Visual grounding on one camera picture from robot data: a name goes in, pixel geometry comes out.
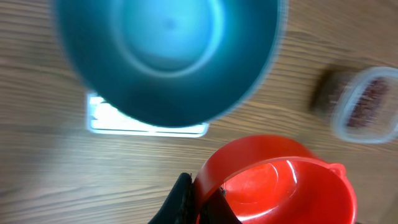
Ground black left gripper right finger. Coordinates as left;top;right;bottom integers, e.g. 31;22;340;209
198;187;242;224

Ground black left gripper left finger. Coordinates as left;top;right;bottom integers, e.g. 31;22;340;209
149;173;193;224

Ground red measuring scoop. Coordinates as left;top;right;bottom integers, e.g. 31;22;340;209
193;134;357;224

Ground white kitchen scale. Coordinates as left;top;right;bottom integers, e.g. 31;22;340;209
86;91;209;138

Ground blue bowl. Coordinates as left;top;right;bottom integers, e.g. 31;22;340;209
52;0;289;128

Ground clear plastic container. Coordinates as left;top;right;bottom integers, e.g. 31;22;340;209
330;67;397;144

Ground red beans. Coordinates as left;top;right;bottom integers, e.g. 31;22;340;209
347;78;389;128

